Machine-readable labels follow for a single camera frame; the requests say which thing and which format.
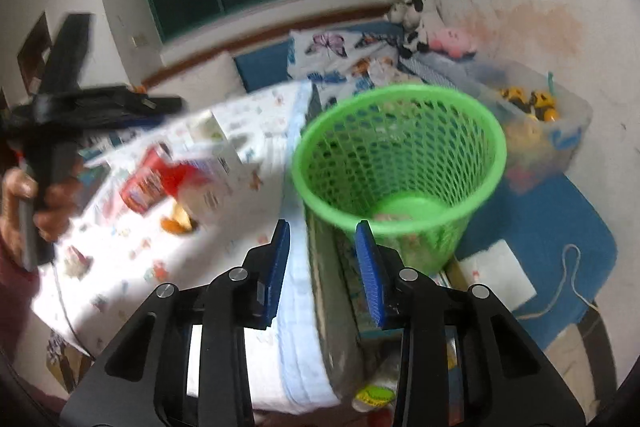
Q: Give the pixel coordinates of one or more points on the grey striped cloth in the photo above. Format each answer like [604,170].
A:
[435,67]

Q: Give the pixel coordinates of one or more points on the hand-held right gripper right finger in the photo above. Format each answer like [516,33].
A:
[367,267]

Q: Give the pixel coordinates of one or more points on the green mesh basket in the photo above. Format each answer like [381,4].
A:
[425,207]

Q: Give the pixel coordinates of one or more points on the blue headboard cushion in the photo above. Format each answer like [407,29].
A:
[260,64]

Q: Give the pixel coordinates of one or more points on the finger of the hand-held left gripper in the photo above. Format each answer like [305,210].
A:
[130,122]
[135,102]

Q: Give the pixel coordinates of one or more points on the person's left hand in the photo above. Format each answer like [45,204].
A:
[55,202]

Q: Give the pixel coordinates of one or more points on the animal print white blanket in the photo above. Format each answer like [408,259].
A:
[125,267]

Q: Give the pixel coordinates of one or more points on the yellow toy truck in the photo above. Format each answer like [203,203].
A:
[517,98]
[545,107]

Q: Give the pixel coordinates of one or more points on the white paper sheet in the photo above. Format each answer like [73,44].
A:
[500,277]

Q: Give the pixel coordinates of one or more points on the beige pillow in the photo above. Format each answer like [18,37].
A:
[205,77]

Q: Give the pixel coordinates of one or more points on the black white plush cow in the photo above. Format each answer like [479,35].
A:
[417,32]

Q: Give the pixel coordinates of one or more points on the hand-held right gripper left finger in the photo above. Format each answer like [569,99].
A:
[280,267]

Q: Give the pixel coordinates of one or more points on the dark wall picture frame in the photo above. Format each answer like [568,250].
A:
[35,52]

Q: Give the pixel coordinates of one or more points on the pink plush toy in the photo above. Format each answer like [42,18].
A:
[452,41]

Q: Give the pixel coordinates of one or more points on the bottle with green cap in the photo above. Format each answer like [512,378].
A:
[375,394]

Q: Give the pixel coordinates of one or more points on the blue mat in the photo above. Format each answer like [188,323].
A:
[550,217]

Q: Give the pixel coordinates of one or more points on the white blue milk carton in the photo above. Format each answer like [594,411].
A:
[212,192]

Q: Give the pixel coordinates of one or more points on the clear plastic storage box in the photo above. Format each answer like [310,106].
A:
[565,142]

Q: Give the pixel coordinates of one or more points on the person's left forearm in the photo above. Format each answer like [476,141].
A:
[15,277]

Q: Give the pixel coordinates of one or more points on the butterfly print pillow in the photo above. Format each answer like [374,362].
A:
[325,44]

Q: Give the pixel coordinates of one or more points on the orange peel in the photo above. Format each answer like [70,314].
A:
[175,223]

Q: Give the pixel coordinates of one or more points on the white wall outlet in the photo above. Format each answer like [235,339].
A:
[140,41]

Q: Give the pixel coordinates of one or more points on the red snack can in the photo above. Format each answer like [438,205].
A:
[150,187]

